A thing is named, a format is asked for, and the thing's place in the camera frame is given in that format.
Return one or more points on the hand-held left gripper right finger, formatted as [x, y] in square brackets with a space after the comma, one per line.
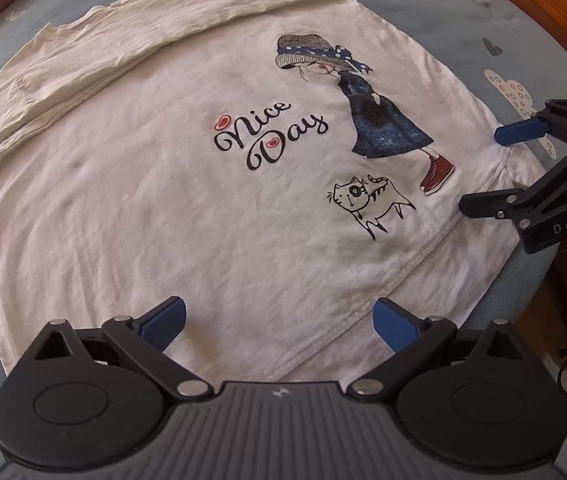
[396, 327]

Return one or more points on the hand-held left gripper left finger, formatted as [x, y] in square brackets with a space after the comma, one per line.
[163, 322]

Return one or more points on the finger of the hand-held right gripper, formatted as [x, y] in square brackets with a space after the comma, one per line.
[516, 132]
[488, 205]

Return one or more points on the white long-sleeved printed shirt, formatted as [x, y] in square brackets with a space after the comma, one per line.
[138, 200]

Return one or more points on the blue patterned bed sheet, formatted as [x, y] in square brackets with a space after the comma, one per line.
[463, 20]

